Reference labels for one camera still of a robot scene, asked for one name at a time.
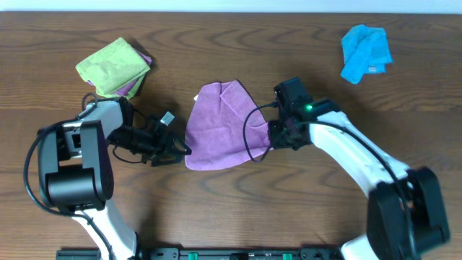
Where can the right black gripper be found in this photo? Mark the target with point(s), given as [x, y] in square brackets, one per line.
[275, 140]

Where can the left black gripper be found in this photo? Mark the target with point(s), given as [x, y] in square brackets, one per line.
[166, 143]

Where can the purple microfiber cloth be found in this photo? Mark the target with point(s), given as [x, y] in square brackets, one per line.
[224, 128]

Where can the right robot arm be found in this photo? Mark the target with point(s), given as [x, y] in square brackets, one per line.
[406, 214]

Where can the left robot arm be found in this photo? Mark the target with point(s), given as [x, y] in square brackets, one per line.
[75, 173]

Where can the purple cloth under green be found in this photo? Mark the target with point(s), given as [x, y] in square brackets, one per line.
[130, 89]

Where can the blue crumpled cloth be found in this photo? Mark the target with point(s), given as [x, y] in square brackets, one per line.
[366, 51]

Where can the green folded cloth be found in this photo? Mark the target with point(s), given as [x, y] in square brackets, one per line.
[112, 66]

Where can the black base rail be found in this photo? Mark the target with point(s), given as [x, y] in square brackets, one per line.
[307, 253]

